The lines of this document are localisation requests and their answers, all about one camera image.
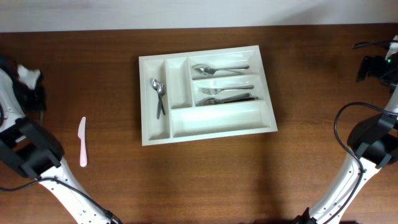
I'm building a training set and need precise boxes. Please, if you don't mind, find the small steel teaspoon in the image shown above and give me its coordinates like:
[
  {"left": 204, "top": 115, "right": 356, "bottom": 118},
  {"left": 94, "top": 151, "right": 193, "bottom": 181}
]
[
  {"left": 157, "top": 83, "right": 165, "bottom": 119},
  {"left": 150, "top": 78, "right": 166, "bottom": 116}
]

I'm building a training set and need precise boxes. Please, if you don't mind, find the steel tablespoon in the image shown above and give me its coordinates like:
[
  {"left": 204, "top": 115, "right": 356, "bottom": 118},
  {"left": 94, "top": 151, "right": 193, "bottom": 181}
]
[
  {"left": 198, "top": 66, "right": 250, "bottom": 76},
  {"left": 190, "top": 63, "right": 250, "bottom": 71}
]

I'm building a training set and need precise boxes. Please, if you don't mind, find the black handled fork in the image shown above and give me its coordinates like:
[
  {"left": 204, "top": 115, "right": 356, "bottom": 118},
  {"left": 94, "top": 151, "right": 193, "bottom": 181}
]
[{"left": 196, "top": 93, "right": 258, "bottom": 106}]

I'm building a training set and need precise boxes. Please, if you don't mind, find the steel fork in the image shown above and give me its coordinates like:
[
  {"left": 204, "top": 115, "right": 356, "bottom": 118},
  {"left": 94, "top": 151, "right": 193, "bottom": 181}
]
[{"left": 199, "top": 85, "right": 254, "bottom": 95}]

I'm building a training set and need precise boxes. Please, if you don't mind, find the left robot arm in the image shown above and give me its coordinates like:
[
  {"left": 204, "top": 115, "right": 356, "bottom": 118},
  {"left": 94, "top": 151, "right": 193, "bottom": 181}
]
[{"left": 1, "top": 57, "right": 121, "bottom": 223}]

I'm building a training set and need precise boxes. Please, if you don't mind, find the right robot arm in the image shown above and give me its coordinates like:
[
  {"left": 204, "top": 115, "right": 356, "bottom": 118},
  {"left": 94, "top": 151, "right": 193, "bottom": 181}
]
[{"left": 293, "top": 53, "right": 397, "bottom": 223}]

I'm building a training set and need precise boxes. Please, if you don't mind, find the white plastic cutlery tray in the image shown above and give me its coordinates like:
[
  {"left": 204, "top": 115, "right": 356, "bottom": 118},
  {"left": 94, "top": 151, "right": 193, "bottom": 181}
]
[{"left": 139, "top": 45, "right": 277, "bottom": 146}]

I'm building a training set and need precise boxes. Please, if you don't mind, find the black right camera cable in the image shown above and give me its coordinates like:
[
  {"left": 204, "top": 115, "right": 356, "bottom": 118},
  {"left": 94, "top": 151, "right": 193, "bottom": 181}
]
[{"left": 323, "top": 39, "right": 398, "bottom": 224}]

